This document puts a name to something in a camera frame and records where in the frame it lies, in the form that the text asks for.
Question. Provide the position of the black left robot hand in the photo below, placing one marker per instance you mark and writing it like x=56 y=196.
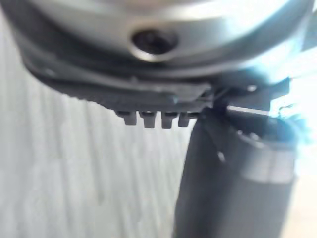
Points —
x=230 y=188

